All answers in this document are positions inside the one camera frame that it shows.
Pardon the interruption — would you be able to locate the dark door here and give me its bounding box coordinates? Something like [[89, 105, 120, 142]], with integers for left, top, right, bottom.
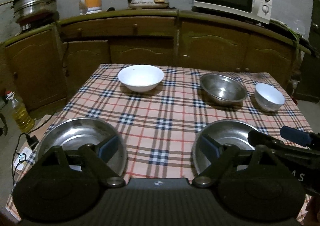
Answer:
[[295, 0, 319, 102]]

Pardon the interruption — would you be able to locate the black power cable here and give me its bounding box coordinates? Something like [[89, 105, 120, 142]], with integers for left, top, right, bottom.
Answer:
[[11, 112, 56, 187]]

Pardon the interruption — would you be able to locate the brown wooden cabinet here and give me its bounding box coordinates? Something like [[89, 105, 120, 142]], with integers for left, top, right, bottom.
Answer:
[[1, 10, 310, 112]]

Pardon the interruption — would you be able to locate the large white ceramic bowl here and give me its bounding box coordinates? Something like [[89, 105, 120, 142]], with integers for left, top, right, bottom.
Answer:
[[117, 64, 164, 93]]

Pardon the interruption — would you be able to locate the steel steamer pot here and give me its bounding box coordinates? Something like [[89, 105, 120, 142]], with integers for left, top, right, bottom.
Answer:
[[11, 0, 57, 24]]

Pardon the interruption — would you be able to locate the plaid checkered tablecloth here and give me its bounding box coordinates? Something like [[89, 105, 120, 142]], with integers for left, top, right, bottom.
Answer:
[[5, 63, 314, 224]]

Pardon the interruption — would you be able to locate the steel mixing bowl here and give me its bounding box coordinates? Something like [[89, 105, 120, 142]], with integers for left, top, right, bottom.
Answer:
[[200, 74, 248, 105]]

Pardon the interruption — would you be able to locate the cooking oil bottle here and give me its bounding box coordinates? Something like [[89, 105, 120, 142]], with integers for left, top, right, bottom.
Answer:
[[7, 91, 35, 133]]

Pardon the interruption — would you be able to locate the small white ceramic bowl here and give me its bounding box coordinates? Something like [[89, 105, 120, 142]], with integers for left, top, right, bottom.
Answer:
[[254, 83, 285, 112]]

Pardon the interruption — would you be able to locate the white power strip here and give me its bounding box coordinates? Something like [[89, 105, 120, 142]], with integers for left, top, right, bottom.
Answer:
[[12, 147, 33, 171]]

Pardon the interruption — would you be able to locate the steel plate on left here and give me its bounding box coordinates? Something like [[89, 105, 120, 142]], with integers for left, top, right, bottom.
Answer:
[[37, 118, 127, 176]]

